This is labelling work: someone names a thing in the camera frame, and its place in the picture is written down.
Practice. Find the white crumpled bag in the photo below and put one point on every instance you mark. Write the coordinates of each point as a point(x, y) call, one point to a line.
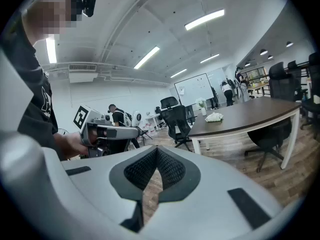
point(214, 117)

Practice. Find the ceiling tube light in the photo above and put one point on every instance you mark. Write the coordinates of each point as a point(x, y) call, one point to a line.
point(178, 73)
point(204, 19)
point(147, 57)
point(209, 58)
point(51, 49)

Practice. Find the black head-mounted camera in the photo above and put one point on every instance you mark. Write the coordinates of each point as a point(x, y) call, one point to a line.
point(89, 6)

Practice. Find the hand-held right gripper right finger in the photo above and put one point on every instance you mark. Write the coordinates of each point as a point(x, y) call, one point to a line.
point(215, 181)

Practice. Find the black pendant lamp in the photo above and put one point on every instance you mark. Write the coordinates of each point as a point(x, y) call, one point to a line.
point(247, 64)
point(289, 44)
point(263, 52)
point(270, 57)

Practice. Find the white ceiling air conditioner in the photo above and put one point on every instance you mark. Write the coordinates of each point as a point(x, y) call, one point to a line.
point(82, 72)

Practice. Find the wooden table with black frame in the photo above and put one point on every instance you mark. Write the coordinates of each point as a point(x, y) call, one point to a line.
point(260, 86)

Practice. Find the white vase with flowers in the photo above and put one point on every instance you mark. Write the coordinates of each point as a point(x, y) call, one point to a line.
point(203, 107)

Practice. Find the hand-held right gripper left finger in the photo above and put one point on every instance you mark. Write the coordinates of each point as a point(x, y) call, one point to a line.
point(95, 184)

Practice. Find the person's black printed shirt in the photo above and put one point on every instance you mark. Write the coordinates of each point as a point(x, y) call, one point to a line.
point(40, 119)

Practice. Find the person's head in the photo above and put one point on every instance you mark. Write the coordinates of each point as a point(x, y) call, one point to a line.
point(47, 11)

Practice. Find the black office chair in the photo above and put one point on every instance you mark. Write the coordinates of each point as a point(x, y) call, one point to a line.
point(314, 69)
point(177, 124)
point(271, 136)
point(292, 65)
point(281, 84)

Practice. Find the black-framed whiteboard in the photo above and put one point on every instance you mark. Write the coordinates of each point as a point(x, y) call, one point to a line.
point(193, 89)

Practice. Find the person's left forearm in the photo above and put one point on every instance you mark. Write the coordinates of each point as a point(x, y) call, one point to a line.
point(70, 144)

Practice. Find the small white table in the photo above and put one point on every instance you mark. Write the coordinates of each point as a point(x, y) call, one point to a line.
point(153, 119)

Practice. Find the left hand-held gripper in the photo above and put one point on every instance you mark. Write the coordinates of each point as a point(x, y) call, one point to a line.
point(86, 124)

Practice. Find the white round device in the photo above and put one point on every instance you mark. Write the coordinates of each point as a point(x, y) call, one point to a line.
point(136, 117)

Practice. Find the brown table with white legs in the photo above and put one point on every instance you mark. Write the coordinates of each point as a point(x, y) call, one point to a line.
point(245, 116)

